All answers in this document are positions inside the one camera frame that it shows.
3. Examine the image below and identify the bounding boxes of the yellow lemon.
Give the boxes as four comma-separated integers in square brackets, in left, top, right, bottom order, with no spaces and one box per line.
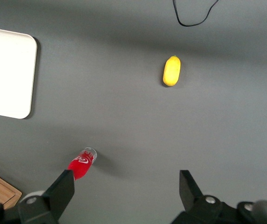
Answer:
[162,55,182,88]

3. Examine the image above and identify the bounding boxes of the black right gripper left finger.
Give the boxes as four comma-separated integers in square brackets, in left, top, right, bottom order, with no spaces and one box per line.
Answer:
[17,169,76,224]

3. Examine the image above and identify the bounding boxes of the red cola bottle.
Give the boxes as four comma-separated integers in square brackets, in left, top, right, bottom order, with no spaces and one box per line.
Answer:
[67,147,98,182]

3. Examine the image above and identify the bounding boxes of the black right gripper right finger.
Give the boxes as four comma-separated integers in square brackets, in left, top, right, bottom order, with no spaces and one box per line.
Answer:
[170,169,228,224]

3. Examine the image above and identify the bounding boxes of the beige rectangular tray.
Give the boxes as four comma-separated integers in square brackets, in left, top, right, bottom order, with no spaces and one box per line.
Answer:
[0,26,38,120]

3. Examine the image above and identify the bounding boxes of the black looped table cable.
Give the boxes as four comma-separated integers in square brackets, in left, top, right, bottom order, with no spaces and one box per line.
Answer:
[172,0,220,27]

